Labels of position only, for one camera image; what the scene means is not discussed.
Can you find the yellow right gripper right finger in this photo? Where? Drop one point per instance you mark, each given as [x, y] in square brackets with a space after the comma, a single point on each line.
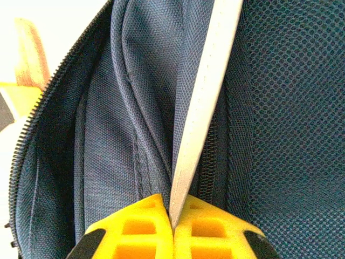
[210, 234]

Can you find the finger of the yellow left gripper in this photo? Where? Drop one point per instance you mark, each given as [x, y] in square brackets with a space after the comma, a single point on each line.
[24, 99]
[31, 54]

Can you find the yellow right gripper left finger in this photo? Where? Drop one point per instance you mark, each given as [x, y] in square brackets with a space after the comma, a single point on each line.
[140, 232]

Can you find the navy blue student backpack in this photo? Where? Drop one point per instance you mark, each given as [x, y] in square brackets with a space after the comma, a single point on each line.
[107, 108]

